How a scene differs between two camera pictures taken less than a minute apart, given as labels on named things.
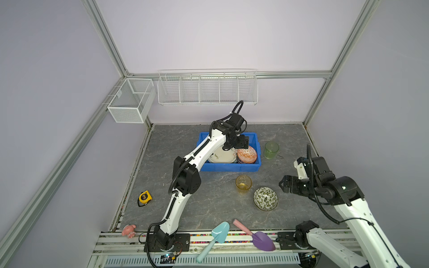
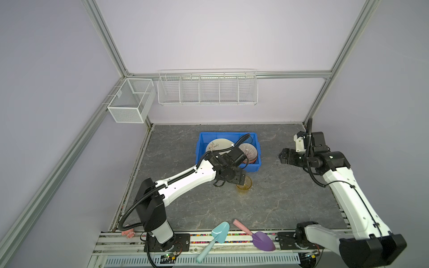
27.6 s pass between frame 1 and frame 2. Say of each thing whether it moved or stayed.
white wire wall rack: stayed
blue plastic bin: stayed
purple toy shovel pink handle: stayed
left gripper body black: moved
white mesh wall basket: stayed
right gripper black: moved
